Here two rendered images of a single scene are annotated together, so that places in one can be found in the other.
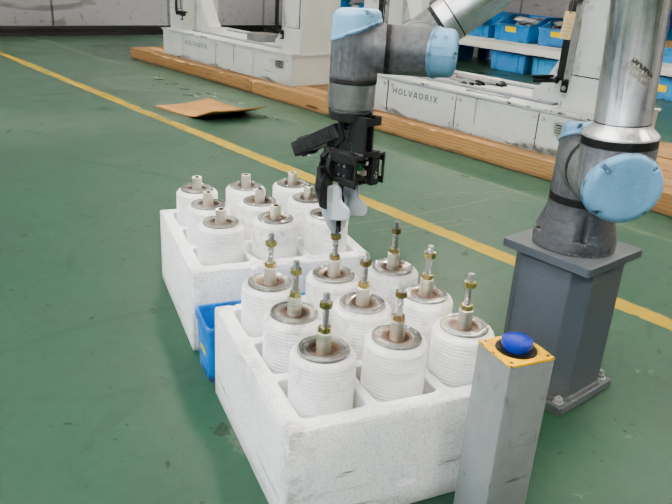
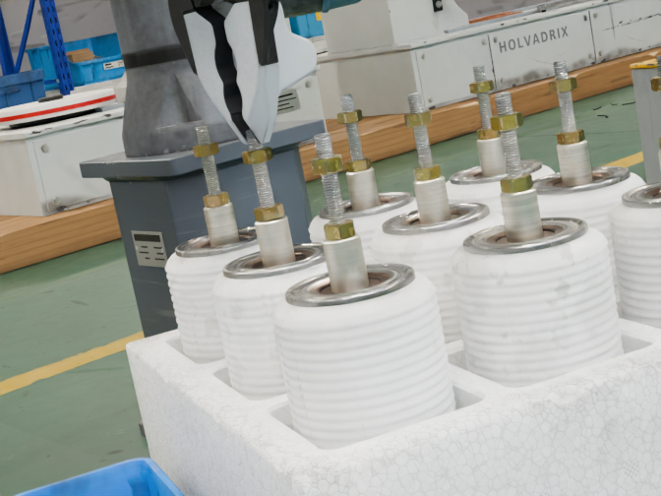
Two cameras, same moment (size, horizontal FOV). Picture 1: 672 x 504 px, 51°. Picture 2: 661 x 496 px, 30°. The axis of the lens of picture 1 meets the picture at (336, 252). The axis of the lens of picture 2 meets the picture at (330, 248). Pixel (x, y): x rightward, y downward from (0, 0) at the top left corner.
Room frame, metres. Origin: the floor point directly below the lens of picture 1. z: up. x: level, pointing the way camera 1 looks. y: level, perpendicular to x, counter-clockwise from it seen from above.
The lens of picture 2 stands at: (1.04, 0.80, 0.41)
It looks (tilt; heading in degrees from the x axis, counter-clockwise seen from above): 11 degrees down; 274
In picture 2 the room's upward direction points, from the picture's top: 11 degrees counter-clockwise
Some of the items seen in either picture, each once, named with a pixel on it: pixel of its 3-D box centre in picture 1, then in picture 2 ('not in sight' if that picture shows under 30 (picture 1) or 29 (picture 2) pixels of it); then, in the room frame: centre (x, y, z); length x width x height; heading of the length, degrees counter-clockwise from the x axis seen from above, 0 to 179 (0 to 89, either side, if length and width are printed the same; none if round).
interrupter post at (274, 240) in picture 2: (333, 267); (275, 243); (1.13, 0.00, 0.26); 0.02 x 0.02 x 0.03
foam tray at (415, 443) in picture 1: (355, 387); (473, 437); (1.02, -0.05, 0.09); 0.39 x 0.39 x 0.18; 25
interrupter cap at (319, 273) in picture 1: (333, 274); (278, 262); (1.13, 0.00, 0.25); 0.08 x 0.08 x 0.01
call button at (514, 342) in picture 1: (516, 344); not in sight; (0.79, -0.24, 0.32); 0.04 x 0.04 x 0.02
